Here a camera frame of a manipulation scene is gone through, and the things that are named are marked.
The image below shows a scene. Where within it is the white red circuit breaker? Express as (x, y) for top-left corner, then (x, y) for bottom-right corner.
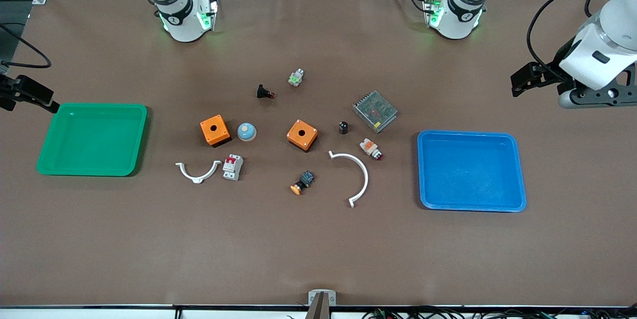
(222, 154), (244, 182)

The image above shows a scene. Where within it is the green plastic tray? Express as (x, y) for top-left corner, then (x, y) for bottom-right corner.
(36, 103), (148, 177)

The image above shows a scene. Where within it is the blue plastic tray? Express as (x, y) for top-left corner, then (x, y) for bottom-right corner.
(417, 130), (528, 213)

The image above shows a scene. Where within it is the metal mesh power supply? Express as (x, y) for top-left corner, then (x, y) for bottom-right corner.
(352, 90), (399, 134)

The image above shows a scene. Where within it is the white orange red pushbutton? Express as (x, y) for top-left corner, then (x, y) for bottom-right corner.
(359, 137), (385, 162)

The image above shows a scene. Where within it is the small white curved clamp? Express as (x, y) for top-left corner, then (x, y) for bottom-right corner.
(175, 160), (223, 185)

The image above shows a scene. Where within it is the large white curved clamp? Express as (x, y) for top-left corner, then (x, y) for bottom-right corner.
(327, 150), (370, 209)

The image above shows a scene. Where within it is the blue dome buzzer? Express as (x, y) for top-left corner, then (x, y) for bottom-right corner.
(237, 122), (258, 142)

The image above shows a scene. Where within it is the yellow black pushbutton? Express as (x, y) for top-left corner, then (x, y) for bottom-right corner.
(290, 170), (316, 196)

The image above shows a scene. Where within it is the brown table mat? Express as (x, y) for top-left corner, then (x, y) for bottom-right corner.
(0, 0), (637, 308)

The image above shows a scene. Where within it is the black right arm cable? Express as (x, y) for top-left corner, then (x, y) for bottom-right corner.
(0, 22), (52, 70)

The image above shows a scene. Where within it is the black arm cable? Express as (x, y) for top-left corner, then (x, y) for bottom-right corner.
(526, 0), (614, 83)
(0, 22), (52, 70)

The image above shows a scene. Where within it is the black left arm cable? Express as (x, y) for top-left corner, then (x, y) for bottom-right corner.
(526, 0), (614, 83)

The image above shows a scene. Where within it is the orange button enclosure box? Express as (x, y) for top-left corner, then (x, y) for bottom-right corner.
(200, 114), (232, 148)
(287, 119), (319, 153)

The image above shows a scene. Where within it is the black cable bundle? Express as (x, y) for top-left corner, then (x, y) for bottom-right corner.
(362, 306), (637, 319)

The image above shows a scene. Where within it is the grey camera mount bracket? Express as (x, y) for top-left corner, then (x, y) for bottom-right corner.
(308, 289), (337, 319)

